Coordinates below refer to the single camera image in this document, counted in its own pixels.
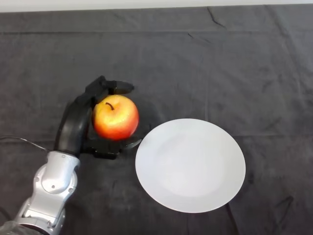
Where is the red yellow apple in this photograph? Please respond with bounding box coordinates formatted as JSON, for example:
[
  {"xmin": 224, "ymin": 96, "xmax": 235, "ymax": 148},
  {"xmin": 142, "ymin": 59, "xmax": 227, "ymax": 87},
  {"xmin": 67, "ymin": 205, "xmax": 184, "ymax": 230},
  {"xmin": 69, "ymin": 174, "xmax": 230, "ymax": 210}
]
[{"xmin": 92, "ymin": 94, "xmax": 140, "ymax": 141}]

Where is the black table cloth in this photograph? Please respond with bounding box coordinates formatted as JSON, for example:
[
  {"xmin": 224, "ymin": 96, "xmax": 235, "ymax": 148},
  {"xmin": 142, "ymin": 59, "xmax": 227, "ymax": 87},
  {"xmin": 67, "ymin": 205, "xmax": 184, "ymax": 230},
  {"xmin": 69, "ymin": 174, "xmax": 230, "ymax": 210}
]
[{"xmin": 0, "ymin": 4, "xmax": 313, "ymax": 235}]

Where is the white round plate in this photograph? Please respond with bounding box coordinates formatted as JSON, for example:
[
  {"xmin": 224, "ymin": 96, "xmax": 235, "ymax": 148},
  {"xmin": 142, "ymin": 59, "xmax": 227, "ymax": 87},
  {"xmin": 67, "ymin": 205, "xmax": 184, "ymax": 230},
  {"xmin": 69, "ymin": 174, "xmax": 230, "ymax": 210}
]
[{"xmin": 135, "ymin": 118, "xmax": 246, "ymax": 213}]

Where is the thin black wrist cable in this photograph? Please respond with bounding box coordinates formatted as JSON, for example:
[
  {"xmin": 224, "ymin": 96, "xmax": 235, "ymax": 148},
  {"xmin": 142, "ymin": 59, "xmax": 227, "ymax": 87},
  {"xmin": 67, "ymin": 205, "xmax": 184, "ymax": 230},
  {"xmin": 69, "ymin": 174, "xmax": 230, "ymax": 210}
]
[{"xmin": 0, "ymin": 136, "xmax": 48, "ymax": 153}]

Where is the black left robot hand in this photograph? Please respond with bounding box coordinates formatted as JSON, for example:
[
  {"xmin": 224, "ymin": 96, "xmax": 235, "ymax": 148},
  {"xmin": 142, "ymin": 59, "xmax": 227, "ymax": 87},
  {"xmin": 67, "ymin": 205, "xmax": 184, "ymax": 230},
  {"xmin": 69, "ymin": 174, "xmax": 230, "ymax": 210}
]
[{"xmin": 54, "ymin": 75, "xmax": 142, "ymax": 160}]

